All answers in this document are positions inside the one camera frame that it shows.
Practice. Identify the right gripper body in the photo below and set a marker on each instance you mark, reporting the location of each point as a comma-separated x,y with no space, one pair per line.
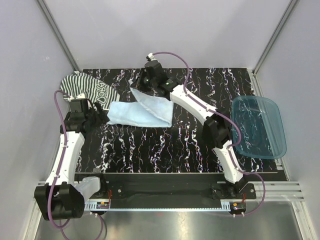
148,84

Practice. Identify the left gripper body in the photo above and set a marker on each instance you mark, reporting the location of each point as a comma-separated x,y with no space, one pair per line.
96,120

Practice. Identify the light blue towel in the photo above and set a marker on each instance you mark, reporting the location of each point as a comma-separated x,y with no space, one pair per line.
147,111

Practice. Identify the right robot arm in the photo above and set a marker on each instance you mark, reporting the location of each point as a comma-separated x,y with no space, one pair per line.
216,127

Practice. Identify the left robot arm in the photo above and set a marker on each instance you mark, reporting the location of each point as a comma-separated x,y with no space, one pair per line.
61,198

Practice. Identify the green white striped towel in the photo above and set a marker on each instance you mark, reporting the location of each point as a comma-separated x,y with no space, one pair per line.
94,89

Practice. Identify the blue transparent plastic bin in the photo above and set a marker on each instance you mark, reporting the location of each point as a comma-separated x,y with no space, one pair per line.
260,124

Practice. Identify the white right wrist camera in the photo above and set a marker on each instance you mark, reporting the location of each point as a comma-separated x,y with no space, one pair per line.
150,57

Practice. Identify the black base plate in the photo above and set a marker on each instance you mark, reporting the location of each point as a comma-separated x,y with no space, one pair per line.
178,190

